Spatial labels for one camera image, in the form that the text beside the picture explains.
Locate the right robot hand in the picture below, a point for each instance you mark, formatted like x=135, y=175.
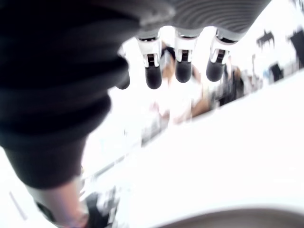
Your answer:
x=54, y=95

